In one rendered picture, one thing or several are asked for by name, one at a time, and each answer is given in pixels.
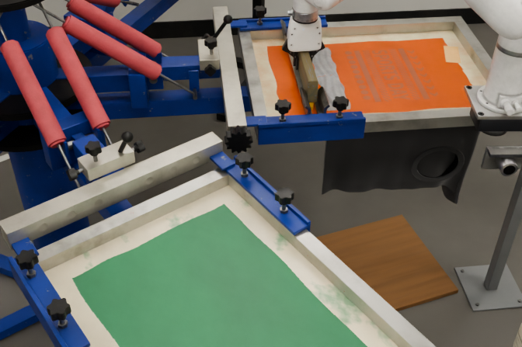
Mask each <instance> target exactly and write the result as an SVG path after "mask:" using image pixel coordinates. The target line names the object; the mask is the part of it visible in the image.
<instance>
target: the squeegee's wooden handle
mask: <svg viewBox="0 0 522 347"><path fill-rule="evenodd" d="M298 59H299V62H298V71H299V75H300V77H301V82H302V85H303V88H304V90H305V92H306V95H307V98H308V102H317V97H318V79H317V77H316V73H315V69H314V67H313V64H312V62H311V58H310V55H309V52H308V51H298Z"/></svg>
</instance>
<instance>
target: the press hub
mask: <svg viewBox="0 0 522 347"><path fill-rule="evenodd" d="M42 1H44V0H0V12H3V13H2V16H1V17H0V24H1V26H2V28H3V30H4V32H5V35H6V36H7V38H8V40H16V41H18V42H19V44H20V46H21V48H22V49H23V52H24V54H25V56H26V59H27V60H28V62H29V64H30V67H31V68H32V70H33V73H34V74H35V76H36V78H37V81H38V82H39V84H40V87H41V88H43V87H45V86H47V88H48V89H49V90H50V91H51V92H52V93H53V94H54V96H55V97H56V98H57V99H58V100H59V101H60V103H61V104H62V105H63V106H64V107H65V108H66V107H68V106H70V105H71V104H72V103H74V102H76V101H77V100H78V99H77V97H76V95H75V93H74V91H73V89H72V87H71V85H70V83H69V81H68V80H67V79H58V80H56V77H57V74H58V68H61V65H60V63H59V61H58V59H56V56H55V54H54V52H53V50H52V48H51V46H50V44H49V42H48V40H47V38H46V33H47V31H48V30H49V28H48V27H47V26H45V25H44V24H43V23H39V22H37V21H33V20H28V19H27V15H26V9H25V8H27V7H30V6H32V5H35V4H38V3H40V2H42ZM73 49H74V48H73ZM74 51H75V53H76V54H77V56H78V59H79V60H80V62H81V64H82V67H92V64H91V62H90V60H89V59H88V58H87V57H86V56H85V55H84V54H83V53H81V52H80V51H78V50H76V49H74ZM0 92H4V93H10V94H11V95H10V96H9V97H8V98H6V99H5V100H4V101H2V102H1V103H0V121H18V123H19V126H18V127H17V128H16V129H14V131H12V132H11V133H10V134H9V135H7V136H6V137H5V138H4V139H3V140H1V141H0V151H6V152H8V153H9V157H10V161H11V163H12V169H13V171H14V175H15V177H16V182H17V186H18V189H19V194H20V196H21V200H22V203H23V208H24V210H28V209H30V208H32V207H34V206H37V205H39V204H41V203H45V202H47V201H48V200H52V199H53V198H56V197H58V196H61V195H63V194H65V193H68V192H71V191H72V190H74V189H77V188H78V187H77V185H76V183H75V182H74V181H70V180H69V178H68V175H67V173H66V171H65V170H64V168H60V169H58V170H56V171H53V170H52V169H51V168H50V166H49V165H48V164H47V163H46V159H45V156H44V150H43V146H42V143H41V139H40V134H39V130H38V129H37V128H36V127H35V125H34V123H33V119H34V118H33V115H32V113H31V112H30V109H29V107H28V105H27V104H26V100H25V99H24V97H23V94H22V93H21V91H20V89H19V86H18V85H17V83H16V80H15V79H14V77H13V75H12V72H11V71H10V69H9V66H8V65H7V63H6V61H5V58H4V57H3V55H2V52H1V51H0ZM87 227H90V225H89V219H88V216H87V217H84V218H82V219H80V220H77V221H75V222H73V223H71V224H68V225H66V226H64V227H61V228H59V229H57V230H56V231H52V232H50V233H49V234H45V235H44V236H42V237H39V238H37V239H35V240H33V243H34V247H35V248H36V250H38V249H41V248H43V247H45V246H47V245H50V244H52V243H54V242H56V241H59V240H61V239H62V238H66V237H67V236H69V235H71V234H74V233H76V232H78V231H80V230H83V229H85V228H87Z"/></svg>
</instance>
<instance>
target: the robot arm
mask: <svg viewBox="0 0 522 347"><path fill-rule="evenodd" d="M341 1H343V0H293V7H292V10H290V11H287V14H288V15H289V16H291V17H290V21H289V24H288V29H287V40H286V41H285V43H284V45H283V46H282V50H283V51H285V52H287V53H289V54H290V55H291V56H292V57H293V66H295V69H296V70H298V62H299V59H298V51H308V52H309V55H310V58H311V62H312V58H313V57H314V56H315V55H316V54H317V53H318V52H319V51H320V50H323V49H325V45H324V43H323V42H322V24H321V19H320V17H319V16H318V10H319V9H320V10H322V11H326V10H329V9H331V8H333V7H334V6H336V5H338V4H339V3H340V2H341ZM465 2H466V3H467V4H468V5H469V6H470V7H471V8H472V9H473V10H474V11H475V12H476V13H477V14H478V15H479V16H480V17H481V18H482V19H483V20H484V21H485V22H486V23H487V24H488V25H489V26H490V27H491V28H492V29H493V30H494V31H495V32H497V33H498V34H499V36H498V39H497V42H496V47H495V50H494V54H493V57H492V63H491V66H490V69H489V75H488V78H487V81H486V84H485V85H484V86H482V87H481V88H480V89H479V90H478V92H477V100H478V102H479V103H480V104H481V105H482V106H484V107H485V108H487V109H488V110H491V111H493V112H496V113H502V114H506V115H507V116H511V115H513V114H515V113H520V112H522V0H465Z"/></svg>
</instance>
